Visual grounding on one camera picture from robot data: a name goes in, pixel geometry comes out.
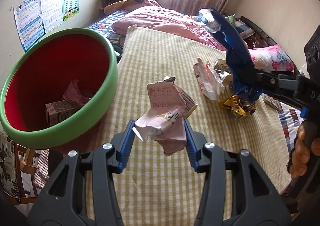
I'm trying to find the dark blue snack bag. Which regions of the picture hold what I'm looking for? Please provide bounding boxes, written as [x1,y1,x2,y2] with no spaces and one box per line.
[212,12,262,103]

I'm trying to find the white blue carton box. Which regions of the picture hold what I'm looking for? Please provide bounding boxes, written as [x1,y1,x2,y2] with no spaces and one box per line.
[46,100,76,126]

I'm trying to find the pink snack wrapper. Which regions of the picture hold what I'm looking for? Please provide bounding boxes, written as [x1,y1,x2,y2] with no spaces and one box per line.
[62,80,93,108]

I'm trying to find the pink paper box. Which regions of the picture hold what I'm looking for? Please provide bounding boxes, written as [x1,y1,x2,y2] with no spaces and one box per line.
[133,76,197,156]

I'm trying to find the right hand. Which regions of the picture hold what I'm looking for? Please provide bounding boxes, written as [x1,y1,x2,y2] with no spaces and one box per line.
[287,123,319,178]

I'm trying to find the pink floral pillow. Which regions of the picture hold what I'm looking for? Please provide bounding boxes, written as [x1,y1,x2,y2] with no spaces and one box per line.
[248,44,294,72]

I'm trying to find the wooden chair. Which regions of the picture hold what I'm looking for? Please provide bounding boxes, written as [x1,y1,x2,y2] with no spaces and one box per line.
[10,140,40,205]

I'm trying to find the yellow black snack bag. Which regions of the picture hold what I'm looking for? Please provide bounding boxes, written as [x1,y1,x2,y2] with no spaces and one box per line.
[218,94,256,122]

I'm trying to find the red bin with green rim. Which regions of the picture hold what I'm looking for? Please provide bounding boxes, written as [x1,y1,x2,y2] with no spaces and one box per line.
[1,28,118,152]

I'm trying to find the yellow checkered bed mat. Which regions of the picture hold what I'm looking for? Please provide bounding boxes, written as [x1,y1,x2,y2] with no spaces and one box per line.
[75,24,292,226]

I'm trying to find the pink quilt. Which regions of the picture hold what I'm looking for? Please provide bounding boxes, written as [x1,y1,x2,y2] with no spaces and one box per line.
[112,6,225,51]

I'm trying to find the blue checkered bed sheet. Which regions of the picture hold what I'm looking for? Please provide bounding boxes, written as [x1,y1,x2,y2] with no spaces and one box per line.
[87,9,129,47]

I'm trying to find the orange pillow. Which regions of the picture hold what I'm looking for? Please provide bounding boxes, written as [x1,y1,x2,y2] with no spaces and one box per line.
[103,0,139,15]

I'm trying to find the wall chart posters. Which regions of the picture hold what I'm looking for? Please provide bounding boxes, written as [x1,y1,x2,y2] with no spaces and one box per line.
[13,0,79,52]

